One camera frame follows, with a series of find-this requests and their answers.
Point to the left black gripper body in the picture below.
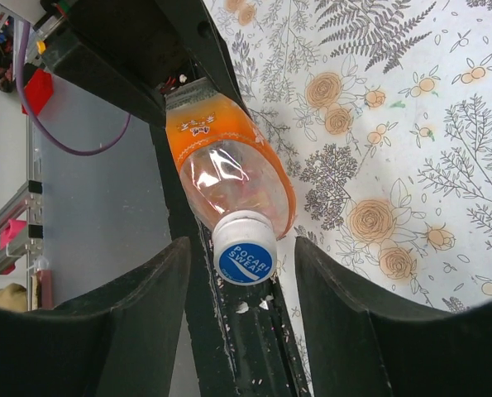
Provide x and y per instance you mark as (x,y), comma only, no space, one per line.
(118,42)

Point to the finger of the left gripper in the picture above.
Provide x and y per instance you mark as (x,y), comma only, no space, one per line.
(206,48)
(105,91)

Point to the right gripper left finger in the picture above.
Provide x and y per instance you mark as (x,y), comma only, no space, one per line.
(117,340)

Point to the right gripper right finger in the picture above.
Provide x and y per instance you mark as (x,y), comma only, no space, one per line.
(363,340)

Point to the floral table mat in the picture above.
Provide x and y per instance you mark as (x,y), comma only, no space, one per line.
(381,112)

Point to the orange label tea bottle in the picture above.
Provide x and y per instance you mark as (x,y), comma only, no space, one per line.
(224,162)

